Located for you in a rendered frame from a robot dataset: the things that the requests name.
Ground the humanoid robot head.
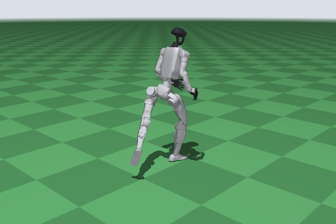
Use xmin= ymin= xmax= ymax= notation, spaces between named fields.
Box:
xmin=169 ymin=28 xmax=187 ymax=47

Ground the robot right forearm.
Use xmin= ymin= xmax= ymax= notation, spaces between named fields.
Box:
xmin=182 ymin=71 xmax=195 ymax=93

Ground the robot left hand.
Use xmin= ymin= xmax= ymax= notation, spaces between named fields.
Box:
xmin=171 ymin=79 xmax=184 ymax=90

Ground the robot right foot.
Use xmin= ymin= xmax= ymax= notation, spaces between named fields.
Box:
xmin=169 ymin=153 xmax=187 ymax=161

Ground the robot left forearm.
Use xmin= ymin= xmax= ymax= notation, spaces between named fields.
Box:
xmin=156 ymin=73 xmax=172 ymax=81

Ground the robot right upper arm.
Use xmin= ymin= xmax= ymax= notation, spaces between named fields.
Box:
xmin=178 ymin=49 xmax=190 ymax=79

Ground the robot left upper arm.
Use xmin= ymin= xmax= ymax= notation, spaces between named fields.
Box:
xmin=155 ymin=48 xmax=165 ymax=74

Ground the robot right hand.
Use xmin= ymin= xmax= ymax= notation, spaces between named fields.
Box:
xmin=190 ymin=89 xmax=198 ymax=100

